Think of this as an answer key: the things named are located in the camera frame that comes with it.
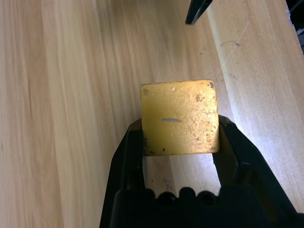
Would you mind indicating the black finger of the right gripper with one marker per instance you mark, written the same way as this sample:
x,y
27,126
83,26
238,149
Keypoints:
x,y
198,10

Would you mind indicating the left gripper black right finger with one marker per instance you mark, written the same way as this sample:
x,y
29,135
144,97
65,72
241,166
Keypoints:
x,y
240,161

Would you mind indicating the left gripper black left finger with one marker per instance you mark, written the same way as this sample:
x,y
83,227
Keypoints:
x,y
129,161

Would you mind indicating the yellow block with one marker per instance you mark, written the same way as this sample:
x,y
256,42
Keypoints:
x,y
180,107

